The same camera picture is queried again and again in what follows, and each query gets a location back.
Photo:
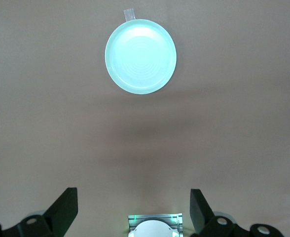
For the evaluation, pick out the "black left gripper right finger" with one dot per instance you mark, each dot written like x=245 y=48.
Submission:
x=201 y=217

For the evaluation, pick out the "brown table cover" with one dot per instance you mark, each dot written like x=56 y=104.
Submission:
x=61 y=123

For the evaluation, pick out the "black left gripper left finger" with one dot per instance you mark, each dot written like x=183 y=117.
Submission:
x=63 y=212

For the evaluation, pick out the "pale green round plate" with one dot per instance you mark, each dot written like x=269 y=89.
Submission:
x=140 y=56

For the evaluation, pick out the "clear tape strip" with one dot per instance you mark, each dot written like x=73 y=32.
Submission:
x=129 y=14

